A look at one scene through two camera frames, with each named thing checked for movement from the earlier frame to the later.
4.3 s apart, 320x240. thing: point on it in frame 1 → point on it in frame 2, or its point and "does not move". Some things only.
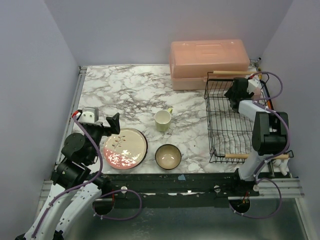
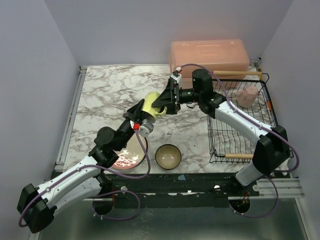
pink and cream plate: [126, 150] does not move
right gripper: [235, 93] → [176, 95]
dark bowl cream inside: [168, 156] does not move
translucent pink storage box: [192, 63] does not move
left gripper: [105, 128] → [133, 116]
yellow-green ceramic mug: [162, 118] → [150, 98]
